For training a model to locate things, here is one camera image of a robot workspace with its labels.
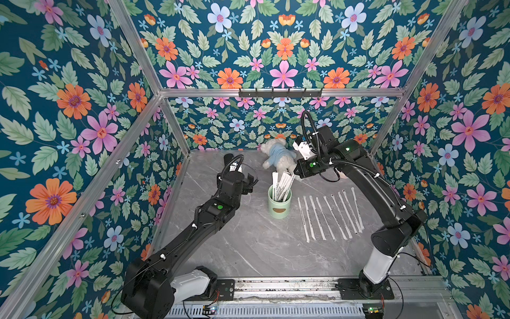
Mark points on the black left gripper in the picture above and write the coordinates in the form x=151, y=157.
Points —
x=247, y=185

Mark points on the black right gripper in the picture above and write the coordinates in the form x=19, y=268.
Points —
x=303, y=168

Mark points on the green metal straw cup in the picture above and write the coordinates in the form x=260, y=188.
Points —
x=279, y=210

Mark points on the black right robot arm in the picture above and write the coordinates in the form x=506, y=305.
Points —
x=320, y=151

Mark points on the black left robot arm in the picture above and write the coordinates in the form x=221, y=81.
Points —
x=152, y=285

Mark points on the bundle of wrapped straws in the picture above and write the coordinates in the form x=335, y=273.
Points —
x=281, y=186

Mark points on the white teddy bear blue shirt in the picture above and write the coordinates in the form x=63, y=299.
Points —
x=279, y=157

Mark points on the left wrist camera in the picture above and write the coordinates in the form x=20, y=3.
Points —
x=236, y=166

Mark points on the black wall hook rail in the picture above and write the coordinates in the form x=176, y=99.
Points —
x=280, y=93

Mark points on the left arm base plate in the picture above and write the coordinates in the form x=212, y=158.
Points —
x=221, y=290

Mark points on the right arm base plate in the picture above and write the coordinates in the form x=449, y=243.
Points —
x=361, y=289

